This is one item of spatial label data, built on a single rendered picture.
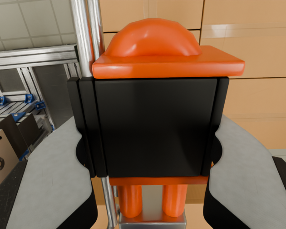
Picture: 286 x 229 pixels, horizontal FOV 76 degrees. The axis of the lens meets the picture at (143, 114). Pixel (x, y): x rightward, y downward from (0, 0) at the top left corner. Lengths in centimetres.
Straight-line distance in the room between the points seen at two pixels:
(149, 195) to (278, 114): 95
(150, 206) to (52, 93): 119
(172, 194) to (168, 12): 69
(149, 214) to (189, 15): 70
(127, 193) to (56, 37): 133
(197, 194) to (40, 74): 112
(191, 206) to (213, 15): 65
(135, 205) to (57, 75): 114
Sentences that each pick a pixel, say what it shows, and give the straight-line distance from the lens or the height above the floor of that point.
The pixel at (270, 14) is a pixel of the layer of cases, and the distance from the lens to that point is 91.
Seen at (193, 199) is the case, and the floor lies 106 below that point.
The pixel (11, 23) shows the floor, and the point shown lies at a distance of 156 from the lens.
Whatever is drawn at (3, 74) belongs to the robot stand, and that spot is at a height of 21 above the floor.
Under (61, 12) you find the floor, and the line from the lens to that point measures 141.
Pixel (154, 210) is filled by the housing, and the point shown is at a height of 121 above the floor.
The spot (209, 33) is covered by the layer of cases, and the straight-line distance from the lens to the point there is 81.
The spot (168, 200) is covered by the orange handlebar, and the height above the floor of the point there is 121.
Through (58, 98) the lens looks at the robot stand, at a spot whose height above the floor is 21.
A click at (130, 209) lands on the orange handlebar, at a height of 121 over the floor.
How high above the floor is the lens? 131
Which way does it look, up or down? 61 degrees down
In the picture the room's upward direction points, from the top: 179 degrees clockwise
